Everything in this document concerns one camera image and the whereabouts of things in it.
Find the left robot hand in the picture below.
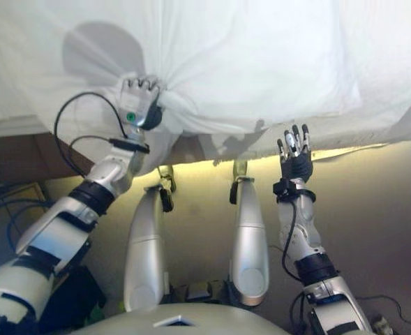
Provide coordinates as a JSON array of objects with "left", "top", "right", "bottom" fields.
[{"left": 116, "top": 75, "right": 165, "bottom": 132}]

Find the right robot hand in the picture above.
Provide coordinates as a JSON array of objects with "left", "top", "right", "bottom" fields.
[{"left": 276, "top": 123, "right": 315, "bottom": 182}]

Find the white duvet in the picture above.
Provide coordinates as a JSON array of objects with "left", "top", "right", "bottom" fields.
[{"left": 51, "top": 0, "right": 365, "bottom": 168}]

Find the white fitted bed sheet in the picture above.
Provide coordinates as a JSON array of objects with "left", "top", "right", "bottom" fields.
[{"left": 0, "top": 0, "right": 122, "bottom": 140}]

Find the right silver robot leg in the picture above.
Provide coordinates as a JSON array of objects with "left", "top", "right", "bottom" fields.
[{"left": 227, "top": 158, "right": 271, "bottom": 308}]

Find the brown wooden nightstand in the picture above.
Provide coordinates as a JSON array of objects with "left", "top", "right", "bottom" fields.
[{"left": 0, "top": 181, "right": 51, "bottom": 245}]

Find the silver robot torso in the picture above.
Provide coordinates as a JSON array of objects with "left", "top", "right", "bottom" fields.
[{"left": 82, "top": 302, "right": 294, "bottom": 335}]

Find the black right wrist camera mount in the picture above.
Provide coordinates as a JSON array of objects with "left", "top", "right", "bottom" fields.
[{"left": 273, "top": 177, "right": 317, "bottom": 204}]

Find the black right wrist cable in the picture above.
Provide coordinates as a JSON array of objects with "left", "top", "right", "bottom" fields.
[{"left": 281, "top": 193, "right": 306, "bottom": 283}]

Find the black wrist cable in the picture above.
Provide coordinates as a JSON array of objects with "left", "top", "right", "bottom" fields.
[
  {"left": 53, "top": 91, "right": 129, "bottom": 181},
  {"left": 281, "top": 193, "right": 306, "bottom": 283}
]

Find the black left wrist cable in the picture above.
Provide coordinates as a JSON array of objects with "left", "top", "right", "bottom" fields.
[{"left": 53, "top": 91, "right": 129, "bottom": 181}]

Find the black floor cable bundle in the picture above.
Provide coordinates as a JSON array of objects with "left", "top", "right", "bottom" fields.
[{"left": 0, "top": 184, "right": 52, "bottom": 253}]

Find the black floor cable with adapter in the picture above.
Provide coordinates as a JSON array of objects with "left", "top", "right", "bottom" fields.
[{"left": 357, "top": 295, "right": 411, "bottom": 335}]

